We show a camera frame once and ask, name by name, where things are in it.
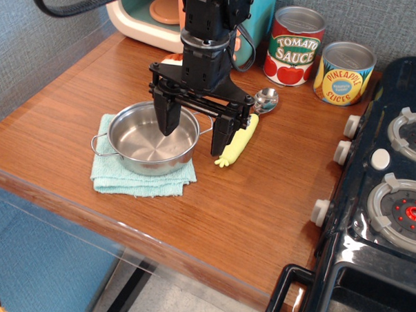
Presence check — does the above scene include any stainless steel pot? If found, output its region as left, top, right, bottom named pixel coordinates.
left=90, top=101, right=212, bottom=176

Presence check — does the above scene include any pineapple slices can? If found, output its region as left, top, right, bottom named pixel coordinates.
left=313, top=41, right=377, bottom=106

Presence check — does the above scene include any toy microwave teal and cream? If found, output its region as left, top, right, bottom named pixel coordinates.
left=106, top=0, right=276, bottom=69

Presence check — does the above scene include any light blue folded cloth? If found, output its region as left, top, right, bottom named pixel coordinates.
left=90, top=114, right=197, bottom=197

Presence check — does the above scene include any tomato sauce can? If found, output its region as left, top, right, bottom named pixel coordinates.
left=264, top=6, right=326, bottom=86

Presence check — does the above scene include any black toy stove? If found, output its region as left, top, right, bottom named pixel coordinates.
left=266, top=57, right=416, bottom=312

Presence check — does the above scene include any black braided cable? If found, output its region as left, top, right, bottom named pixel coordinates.
left=26, top=0, right=139, bottom=21

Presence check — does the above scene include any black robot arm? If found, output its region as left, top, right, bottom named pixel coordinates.
left=150, top=0, right=253, bottom=156

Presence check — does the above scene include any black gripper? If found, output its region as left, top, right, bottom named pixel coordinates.
left=150, top=32, right=253, bottom=157

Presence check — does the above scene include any plush white brown mushroom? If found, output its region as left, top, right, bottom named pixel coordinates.
left=161, top=53, right=184, bottom=66

